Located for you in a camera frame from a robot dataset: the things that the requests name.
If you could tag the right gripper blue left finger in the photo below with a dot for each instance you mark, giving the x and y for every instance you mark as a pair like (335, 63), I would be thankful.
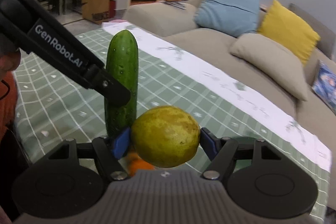
(107, 153)

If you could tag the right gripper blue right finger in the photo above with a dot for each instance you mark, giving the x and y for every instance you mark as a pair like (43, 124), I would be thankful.
(221, 153)

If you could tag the orange tangerine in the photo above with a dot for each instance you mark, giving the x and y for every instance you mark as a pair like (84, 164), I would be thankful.
(135, 163)

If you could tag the yellow-green pear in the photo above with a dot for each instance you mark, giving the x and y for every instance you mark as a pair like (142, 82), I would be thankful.
(165, 136)

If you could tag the green cucumber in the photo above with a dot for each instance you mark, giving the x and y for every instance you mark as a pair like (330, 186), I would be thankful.
(122, 65)

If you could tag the magazine on sofa arm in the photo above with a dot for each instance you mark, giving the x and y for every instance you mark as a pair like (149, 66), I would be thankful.
(180, 4)

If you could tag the person's left hand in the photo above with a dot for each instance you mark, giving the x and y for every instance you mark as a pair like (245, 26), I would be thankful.
(9, 62)

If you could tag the brown paper Nike bag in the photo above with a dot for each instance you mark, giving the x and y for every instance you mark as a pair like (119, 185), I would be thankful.
(95, 11)

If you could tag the beige cushion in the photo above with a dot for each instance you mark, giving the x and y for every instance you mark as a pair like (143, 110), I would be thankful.
(275, 60)

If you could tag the blue patterned cushion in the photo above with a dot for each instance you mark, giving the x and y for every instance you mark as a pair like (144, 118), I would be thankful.
(324, 85)

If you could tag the light blue cushion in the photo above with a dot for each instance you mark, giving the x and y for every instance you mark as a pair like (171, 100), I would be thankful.
(232, 17)

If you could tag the beige sofa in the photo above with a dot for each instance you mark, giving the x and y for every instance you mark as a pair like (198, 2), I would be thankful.
(262, 84)

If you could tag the yellow cushion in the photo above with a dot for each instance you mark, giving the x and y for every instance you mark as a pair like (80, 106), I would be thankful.
(291, 31)

